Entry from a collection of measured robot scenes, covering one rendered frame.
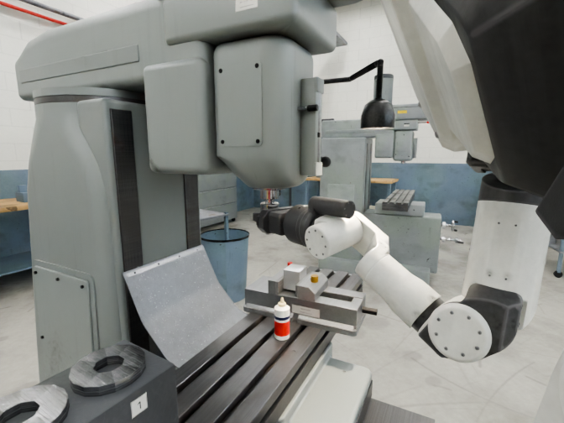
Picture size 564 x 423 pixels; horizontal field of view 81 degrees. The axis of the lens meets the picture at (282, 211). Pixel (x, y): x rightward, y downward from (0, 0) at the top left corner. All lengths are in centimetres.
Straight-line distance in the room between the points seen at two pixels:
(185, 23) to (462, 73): 67
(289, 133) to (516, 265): 46
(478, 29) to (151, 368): 50
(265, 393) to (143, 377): 31
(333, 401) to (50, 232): 91
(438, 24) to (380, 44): 741
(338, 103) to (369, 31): 150
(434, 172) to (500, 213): 669
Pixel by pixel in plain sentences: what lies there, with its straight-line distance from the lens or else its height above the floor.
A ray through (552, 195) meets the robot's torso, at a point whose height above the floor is 137.
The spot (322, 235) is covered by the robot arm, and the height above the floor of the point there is 124.
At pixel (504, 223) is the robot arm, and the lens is 53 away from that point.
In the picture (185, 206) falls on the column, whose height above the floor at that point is 122.
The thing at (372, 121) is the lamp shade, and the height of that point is 146.
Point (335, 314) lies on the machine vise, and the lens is 94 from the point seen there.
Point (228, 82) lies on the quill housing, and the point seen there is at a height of 154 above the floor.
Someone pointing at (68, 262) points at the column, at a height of 108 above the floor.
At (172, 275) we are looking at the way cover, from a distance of 108.
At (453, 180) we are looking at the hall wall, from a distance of 721.
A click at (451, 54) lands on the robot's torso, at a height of 145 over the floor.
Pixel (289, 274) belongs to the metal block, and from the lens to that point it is 98.
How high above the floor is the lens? 139
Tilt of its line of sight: 10 degrees down
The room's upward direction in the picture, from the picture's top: straight up
